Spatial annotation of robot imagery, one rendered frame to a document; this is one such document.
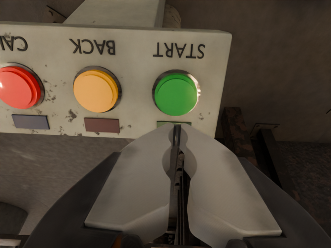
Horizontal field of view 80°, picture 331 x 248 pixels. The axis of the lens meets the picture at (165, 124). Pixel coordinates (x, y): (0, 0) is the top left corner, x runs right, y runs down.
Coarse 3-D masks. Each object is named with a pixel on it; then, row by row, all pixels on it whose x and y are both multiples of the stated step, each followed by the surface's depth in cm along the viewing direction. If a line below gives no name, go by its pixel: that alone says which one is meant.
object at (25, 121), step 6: (12, 114) 21; (18, 120) 21; (24, 120) 21; (30, 120) 21; (36, 120) 21; (42, 120) 21; (18, 126) 21; (24, 126) 21; (30, 126) 21; (36, 126) 21; (42, 126) 21; (48, 126) 21
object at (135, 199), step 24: (144, 144) 10; (168, 144) 10; (120, 168) 9; (144, 168) 9; (168, 168) 11; (120, 192) 7; (144, 192) 7; (168, 192) 7; (96, 216) 6; (120, 216) 7; (144, 216) 7; (144, 240) 7
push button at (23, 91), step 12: (0, 72) 18; (12, 72) 18; (24, 72) 18; (0, 84) 18; (12, 84) 18; (24, 84) 18; (36, 84) 19; (0, 96) 19; (12, 96) 19; (24, 96) 18; (36, 96) 19; (24, 108) 19
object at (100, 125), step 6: (84, 120) 20; (90, 120) 20; (96, 120) 20; (102, 120) 20; (108, 120) 20; (114, 120) 20; (90, 126) 21; (96, 126) 21; (102, 126) 21; (108, 126) 21; (114, 126) 21; (114, 132) 21
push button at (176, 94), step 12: (168, 84) 18; (180, 84) 18; (192, 84) 18; (156, 96) 18; (168, 96) 18; (180, 96) 18; (192, 96) 18; (168, 108) 19; (180, 108) 19; (192, 108) 19
